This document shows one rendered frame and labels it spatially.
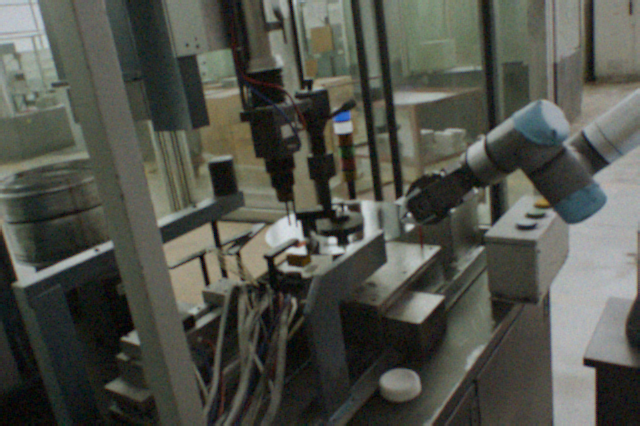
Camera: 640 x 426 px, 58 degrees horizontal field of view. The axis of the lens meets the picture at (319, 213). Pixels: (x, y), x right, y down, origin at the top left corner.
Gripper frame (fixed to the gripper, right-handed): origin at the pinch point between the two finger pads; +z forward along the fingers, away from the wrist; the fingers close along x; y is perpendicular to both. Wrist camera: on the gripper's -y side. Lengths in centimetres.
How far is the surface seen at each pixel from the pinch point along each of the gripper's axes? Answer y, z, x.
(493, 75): 45.1, -6.5, 20.2
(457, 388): -11.5, -1.2, -30.5
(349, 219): 1.3, 14.9, 6.4
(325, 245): -10.0, 12.5, 3.3
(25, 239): -45, 71, 44
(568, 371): 105, 68, -74
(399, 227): 4.3, 6.3, -0.8
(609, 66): 803, 265, 87
